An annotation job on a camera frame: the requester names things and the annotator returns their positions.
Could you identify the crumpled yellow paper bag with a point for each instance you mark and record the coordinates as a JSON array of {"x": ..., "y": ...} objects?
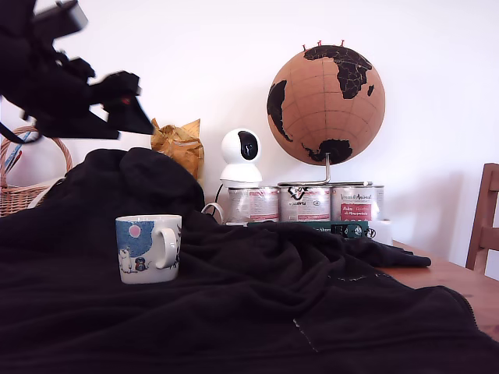
[{"x": 183, "y": 152}]

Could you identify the blue pen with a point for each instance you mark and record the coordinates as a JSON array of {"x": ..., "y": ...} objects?
[{"x": 15, "y": 152}]

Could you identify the red pen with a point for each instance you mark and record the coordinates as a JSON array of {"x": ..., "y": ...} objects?
[{"x": 15, "y": 159}]

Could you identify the white cloth strip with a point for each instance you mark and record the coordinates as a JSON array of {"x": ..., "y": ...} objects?
[{"x": 43, "y": 191}]

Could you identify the silver tin, red white label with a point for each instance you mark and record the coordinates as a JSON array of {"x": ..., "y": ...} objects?
[{"x": 253, "y": 204}]

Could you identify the blue and white cartoon mug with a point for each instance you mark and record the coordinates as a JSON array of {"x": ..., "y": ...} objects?
[{"x": 134, "y": 270}]

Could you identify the cork globe on metal stand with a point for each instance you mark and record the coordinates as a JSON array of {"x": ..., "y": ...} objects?
[{"x": 323, "y": 113}]

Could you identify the silver tin, black logo label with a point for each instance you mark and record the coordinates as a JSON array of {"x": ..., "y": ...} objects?
[{"x": 306, "y": 204}]

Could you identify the dark green book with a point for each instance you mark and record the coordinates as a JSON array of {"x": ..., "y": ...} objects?
[{"x": 296, "y": 226}]

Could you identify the black fleece blanket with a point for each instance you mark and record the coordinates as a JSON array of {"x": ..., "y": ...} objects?
[{"x": 234, "y": 311}]

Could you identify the silver tin, red script label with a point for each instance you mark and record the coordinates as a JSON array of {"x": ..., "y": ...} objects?
[{"x": 356, "y": 202}]

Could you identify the white plastic container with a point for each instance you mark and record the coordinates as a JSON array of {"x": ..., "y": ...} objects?
[{"x": 383, "y": 232}]

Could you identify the wooden chair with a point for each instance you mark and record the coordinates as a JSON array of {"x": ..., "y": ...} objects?
[{"x": 489, "y": 202}]

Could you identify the white round security camera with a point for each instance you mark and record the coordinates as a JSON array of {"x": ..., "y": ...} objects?
[{"x": 234, "y": 146}]

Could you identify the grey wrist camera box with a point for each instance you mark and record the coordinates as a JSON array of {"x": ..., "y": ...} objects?
[{"x": 64, "y": 17}]

